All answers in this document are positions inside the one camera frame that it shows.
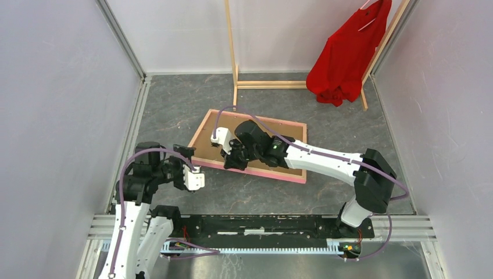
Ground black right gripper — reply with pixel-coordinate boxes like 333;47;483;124
220;137;261;171

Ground pink wooden picture frame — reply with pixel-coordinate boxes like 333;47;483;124
187;108;308;185

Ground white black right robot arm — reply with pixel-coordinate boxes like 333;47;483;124
210;120;396;237

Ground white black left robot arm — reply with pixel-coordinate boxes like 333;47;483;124
99;142;205;278

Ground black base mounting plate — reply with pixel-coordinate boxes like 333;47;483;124
170;214;375;249

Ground wooden clothes rack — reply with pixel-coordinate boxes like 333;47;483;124
224;0;412;112

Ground red t-shirt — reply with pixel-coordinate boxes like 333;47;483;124
306;0;392;107

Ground pink clothes hanger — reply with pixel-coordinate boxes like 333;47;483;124
357;0;380;33

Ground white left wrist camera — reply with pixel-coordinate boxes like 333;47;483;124
183;165;205;192

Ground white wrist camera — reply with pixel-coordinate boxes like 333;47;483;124
183;165;205;192
210;127;234;155

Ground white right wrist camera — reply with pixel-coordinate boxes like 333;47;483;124
210;127;234;155

